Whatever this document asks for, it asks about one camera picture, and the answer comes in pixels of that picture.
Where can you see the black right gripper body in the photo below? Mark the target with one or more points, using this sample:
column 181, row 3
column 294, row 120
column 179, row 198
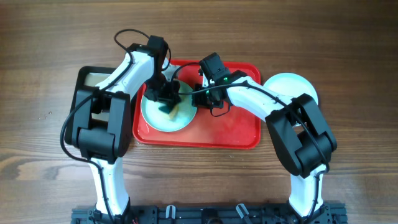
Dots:
column 208, row 98

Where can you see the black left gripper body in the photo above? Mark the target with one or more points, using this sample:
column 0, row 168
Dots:
column 161, row 89

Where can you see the pale green plate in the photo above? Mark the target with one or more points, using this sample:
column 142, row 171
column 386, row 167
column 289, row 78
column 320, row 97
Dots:
column 176, row 119

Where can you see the green yellow sponge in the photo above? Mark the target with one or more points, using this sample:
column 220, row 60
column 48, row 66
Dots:
column 168, row 112

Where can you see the white round plate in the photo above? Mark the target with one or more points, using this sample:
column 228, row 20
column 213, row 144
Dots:
column 290, row 85

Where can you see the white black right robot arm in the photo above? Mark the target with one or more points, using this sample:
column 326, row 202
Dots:
column 302, row 139

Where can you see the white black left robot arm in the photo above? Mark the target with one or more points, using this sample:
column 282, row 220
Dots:
column 100, row 119

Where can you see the red plastic tray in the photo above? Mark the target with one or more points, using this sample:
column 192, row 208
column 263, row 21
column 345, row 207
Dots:
column 237, row 129

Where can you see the black water tray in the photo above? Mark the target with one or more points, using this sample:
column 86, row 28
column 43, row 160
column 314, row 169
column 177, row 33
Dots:
column 82, row 74

